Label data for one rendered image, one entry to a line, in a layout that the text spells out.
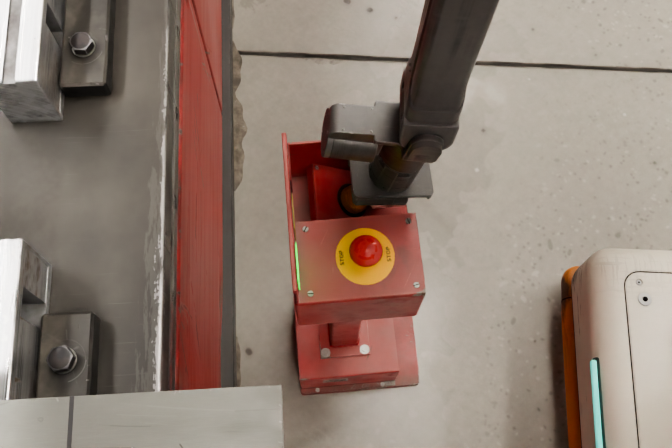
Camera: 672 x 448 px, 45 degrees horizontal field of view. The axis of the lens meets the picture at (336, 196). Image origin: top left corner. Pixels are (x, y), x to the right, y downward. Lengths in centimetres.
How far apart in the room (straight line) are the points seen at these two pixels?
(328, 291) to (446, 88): 32
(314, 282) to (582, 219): 104
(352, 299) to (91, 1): 47
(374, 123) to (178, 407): 37
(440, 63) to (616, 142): 131
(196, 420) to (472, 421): 109
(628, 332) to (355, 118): 84
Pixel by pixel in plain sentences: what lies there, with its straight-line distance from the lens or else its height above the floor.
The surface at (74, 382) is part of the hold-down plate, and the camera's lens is 88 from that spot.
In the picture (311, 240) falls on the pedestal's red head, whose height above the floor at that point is 78.
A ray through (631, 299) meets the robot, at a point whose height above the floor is 28.
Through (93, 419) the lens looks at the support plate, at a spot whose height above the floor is 100.
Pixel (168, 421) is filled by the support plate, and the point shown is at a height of 100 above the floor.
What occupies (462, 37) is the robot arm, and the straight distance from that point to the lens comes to 72.
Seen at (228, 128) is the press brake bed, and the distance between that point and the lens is 189.
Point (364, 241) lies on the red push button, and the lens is 98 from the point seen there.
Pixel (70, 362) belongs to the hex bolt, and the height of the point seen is 92.
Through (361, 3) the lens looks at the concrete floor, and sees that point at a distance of 211.
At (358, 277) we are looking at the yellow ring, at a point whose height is 78.
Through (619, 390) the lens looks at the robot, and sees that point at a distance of 156.
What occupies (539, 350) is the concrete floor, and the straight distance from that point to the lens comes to 182.
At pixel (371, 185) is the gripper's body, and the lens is 100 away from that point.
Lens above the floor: 174
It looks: 69 degrees down
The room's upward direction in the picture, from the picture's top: 2 degrees clockwise
